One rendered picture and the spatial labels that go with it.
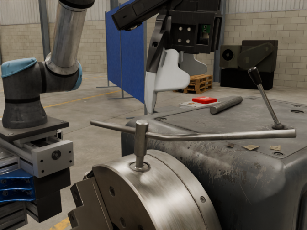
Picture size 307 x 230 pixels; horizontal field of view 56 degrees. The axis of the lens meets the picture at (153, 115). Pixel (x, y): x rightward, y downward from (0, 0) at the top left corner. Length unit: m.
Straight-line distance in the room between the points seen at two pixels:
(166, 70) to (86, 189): 0.29
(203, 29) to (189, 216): 0.29
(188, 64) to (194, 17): 0.12
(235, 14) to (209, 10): 10.53
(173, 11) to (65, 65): 0.69
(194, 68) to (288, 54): 10.04
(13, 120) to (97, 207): 0.61
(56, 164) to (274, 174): 0.72
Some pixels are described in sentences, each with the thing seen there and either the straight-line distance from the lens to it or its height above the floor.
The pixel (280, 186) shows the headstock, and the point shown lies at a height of 1.23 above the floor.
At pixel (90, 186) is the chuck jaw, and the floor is 1.18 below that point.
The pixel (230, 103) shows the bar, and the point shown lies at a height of 1.27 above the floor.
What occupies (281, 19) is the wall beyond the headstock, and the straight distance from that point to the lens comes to 10.58.
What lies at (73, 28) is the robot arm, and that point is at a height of 1.49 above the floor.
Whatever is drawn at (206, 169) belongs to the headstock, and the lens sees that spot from 0.56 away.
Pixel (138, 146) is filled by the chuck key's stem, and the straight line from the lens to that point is 0.49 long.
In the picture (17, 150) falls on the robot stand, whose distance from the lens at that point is 1.10.
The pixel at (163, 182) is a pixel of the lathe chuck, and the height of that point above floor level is 1.22.
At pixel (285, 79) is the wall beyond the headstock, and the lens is 10.58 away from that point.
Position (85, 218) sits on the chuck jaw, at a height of 1.14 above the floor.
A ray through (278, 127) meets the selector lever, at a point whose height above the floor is 1.26.
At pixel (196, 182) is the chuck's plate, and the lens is 0.53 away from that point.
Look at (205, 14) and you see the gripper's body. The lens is 0.40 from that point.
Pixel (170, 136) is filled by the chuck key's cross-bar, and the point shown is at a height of 1.30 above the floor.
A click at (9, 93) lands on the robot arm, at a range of 1.09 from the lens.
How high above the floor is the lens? 1.45
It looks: 14 degrees down
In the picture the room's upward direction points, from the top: straight up
